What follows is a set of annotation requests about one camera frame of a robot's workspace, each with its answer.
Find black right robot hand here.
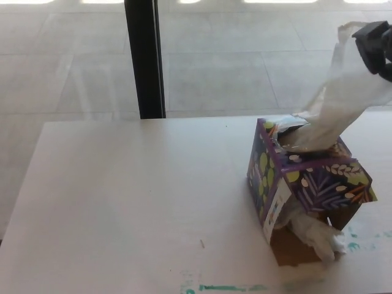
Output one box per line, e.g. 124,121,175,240
351,20,392,82

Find white pulled-out tissue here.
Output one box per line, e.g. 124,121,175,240
286,20,392,153

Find purple floral tissue box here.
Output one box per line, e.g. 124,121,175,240
246,113,379,267

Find crumpled white tissue wad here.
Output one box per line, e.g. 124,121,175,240
281,211,349,263

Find black window frame post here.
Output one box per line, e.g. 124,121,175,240
124,0,167,119

